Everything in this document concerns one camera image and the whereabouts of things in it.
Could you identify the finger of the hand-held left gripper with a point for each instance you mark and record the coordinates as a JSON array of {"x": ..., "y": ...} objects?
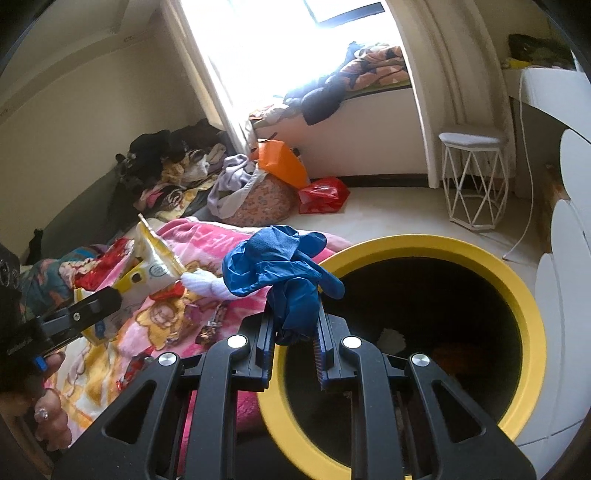
[{"x": 87, "y": 309}]

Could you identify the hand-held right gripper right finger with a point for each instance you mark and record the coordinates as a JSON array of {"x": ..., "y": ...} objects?
[{"x": 319, "y": 364}]

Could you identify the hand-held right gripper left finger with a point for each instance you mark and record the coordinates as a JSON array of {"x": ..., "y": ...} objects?
[{"x": 264, "y": 369}]

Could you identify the yellow snack bag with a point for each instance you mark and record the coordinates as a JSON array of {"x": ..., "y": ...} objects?
[{"x": 147, "y": 267}]

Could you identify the blue rubber glove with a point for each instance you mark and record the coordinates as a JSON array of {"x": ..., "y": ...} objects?
[{"x": 272, "y": 258}]

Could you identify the yellow-rimmed black trash bin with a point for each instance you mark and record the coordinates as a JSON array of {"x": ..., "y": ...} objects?
[{"x": 461, "y": 295}]

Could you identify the person's left hand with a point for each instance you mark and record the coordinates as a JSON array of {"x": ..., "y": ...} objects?
[{"x": 51, "y": 424}]

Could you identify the colourful printed cloth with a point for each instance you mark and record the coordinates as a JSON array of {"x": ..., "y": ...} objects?
[{"x": 51, "y": 277}]

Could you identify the red dark candy wrapper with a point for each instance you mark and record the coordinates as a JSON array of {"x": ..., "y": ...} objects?
[{"x": 134, "y": 368}]

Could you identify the grey headboard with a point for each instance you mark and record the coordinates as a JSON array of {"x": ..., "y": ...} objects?
[{"x": 74, "y": 217}]

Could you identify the white knit cloth roll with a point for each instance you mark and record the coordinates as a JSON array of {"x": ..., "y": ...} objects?
[{"x": 201, "y": 282}]

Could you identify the pink bear printed blanket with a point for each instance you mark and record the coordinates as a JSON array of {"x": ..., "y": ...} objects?
[{"x": 217, "y": 240}]

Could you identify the red plastic bag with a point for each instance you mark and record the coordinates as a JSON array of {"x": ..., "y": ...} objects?
[{"x": 323, "y": 194}]

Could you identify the pile of mixed clothes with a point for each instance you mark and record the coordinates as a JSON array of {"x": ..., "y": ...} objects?
[{"x": 184, "y": 166}]

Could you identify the lavender garment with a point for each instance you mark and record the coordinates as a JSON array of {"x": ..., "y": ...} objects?
[{"x": 231, "y": 175}]

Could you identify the narrow cream curtain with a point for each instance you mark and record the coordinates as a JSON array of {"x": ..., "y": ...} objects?
[{"x": 231, "y": 124}]

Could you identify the white window seat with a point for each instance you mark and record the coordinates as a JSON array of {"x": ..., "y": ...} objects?
[{"x": 369, "y": 134}]

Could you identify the orange patterned quilt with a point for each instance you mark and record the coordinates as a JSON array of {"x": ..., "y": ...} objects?
[{"x": 374, "y": 64}]

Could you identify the wide cream curtain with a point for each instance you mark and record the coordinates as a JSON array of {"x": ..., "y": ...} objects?
[{"x": 452, "y": 69}]

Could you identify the white scalloped drawer cabinet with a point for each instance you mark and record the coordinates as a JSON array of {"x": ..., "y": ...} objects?
[{"x": 572, "y": 157}]

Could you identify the black-framed window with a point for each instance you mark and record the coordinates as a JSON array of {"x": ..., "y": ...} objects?
[{"x": 277, "y": 27}]

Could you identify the white vanity desk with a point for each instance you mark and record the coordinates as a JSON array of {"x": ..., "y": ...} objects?
[{"x": 545, "y": 87}]

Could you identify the black bag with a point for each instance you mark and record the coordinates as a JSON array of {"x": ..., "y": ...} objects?
[{"x": 540, "y": 48}]

